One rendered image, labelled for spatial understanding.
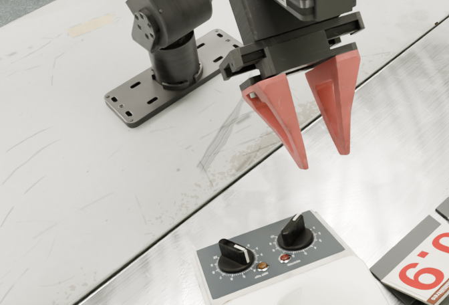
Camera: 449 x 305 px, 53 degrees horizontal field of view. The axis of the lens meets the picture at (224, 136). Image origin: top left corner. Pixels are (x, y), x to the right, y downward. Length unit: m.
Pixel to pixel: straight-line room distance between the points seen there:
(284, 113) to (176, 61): 0.26
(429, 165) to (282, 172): 0.16
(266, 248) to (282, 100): 0.15
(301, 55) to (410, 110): 0.29
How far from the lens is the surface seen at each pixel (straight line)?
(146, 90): 0.60
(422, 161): 0.54
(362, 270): 0.37
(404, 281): 0.45
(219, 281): 0.39
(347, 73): 0.34
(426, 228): 0.49
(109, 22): 0.75
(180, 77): 0.58
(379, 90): 0.60
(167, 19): 0.50
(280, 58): 0.32
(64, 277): 0.49
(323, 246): 0.40
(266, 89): 0.31
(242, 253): 0.39
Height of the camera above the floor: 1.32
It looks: 51 degrees down
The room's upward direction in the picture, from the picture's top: 7 degrees counter-clockwise
